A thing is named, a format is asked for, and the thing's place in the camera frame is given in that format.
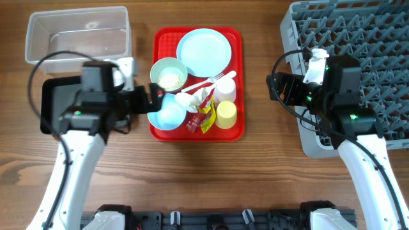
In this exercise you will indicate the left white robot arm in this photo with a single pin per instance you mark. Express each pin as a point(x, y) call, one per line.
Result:
point(78, 153)

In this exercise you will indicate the white tissue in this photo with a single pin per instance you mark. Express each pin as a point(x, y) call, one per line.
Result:
point(191, 103)

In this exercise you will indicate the green bowl with rice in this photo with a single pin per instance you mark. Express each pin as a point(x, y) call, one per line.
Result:
point(169, 73)

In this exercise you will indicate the yellow snack wrapper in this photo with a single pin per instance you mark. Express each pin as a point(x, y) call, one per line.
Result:
point(207, 109)

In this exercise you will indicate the white plastic spoon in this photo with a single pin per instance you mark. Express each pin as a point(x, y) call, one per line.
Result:
point(232, 74)

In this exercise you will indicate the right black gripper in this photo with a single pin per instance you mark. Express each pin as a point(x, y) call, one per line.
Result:
point(294, 82)

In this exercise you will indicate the light blue plate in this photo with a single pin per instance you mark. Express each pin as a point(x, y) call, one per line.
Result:
point(205, 52)

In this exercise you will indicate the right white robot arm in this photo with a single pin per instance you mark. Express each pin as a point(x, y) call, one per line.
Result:
point(328, 98)

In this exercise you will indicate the red snack wrapper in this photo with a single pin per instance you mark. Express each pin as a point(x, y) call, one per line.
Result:
point(195, 121)

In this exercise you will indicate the black bin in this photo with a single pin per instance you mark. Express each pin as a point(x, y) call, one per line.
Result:
point(48, 105)

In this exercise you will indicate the light blue bowl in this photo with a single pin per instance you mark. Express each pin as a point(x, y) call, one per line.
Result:
point(171, 115)

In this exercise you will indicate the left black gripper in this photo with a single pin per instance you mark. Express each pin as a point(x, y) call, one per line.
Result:
point(143, 104)

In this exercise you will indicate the red plastic tray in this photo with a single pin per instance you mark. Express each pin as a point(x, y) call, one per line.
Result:
point(165, 44)

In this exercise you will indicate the clear plastic bin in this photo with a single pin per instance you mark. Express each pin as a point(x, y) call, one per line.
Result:
point(102, 33)

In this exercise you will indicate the yellow plastic cup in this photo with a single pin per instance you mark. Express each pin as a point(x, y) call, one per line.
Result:
point(226, 115)

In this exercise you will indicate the grey dishwasher rack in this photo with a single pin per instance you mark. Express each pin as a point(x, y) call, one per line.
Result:
point(374, 32)

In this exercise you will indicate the white plastic fork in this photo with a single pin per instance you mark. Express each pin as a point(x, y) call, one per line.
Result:
point(209, 80)

